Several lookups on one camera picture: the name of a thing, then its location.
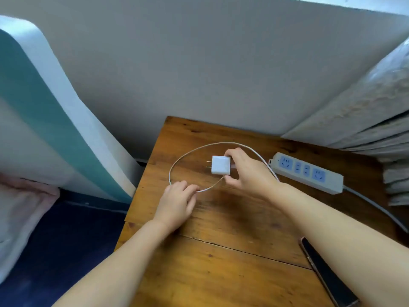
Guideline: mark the person's right thumb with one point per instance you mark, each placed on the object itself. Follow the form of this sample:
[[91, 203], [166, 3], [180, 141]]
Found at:
[[232, 182]]

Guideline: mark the person's left forearm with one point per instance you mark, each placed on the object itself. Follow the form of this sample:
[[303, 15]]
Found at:
[[111, 268]]

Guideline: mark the white charger plug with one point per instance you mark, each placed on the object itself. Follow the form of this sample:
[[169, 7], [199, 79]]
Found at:
[[220, 165]]

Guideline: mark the person's right hand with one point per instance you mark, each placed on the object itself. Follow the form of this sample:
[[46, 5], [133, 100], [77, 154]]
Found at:
[[252, 175]]

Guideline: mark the pink pillow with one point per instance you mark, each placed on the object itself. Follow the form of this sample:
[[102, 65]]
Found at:
[[19, 220]]

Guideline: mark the dark blue bedsheet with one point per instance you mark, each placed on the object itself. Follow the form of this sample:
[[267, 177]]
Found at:
[[64, 249]]

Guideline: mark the person's left fingers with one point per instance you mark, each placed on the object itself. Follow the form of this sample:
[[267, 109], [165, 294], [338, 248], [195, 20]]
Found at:
[[183, 188]]

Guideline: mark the white power strip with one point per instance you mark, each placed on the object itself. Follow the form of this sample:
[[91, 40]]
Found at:
[[305, 171]]

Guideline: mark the pale patterned curtain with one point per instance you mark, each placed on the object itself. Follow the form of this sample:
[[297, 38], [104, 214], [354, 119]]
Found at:
[[367, 115]]

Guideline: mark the person's right forearm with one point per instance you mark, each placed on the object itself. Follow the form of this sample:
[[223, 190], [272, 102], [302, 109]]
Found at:
[[345, 246]]

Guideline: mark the black smartphone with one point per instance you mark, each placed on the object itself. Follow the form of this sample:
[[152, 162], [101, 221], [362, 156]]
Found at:
[[326, 274]]

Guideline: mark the person's left hand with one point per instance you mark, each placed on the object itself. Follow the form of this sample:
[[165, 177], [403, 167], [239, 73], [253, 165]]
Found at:
[[174, 207]]

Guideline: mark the wooden bedside table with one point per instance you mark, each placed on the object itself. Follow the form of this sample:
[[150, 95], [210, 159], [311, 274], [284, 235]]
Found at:
[[242, 226]]

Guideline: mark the white and teal headboard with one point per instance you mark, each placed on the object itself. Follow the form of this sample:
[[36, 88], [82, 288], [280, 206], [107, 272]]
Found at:
[[48, 118]]

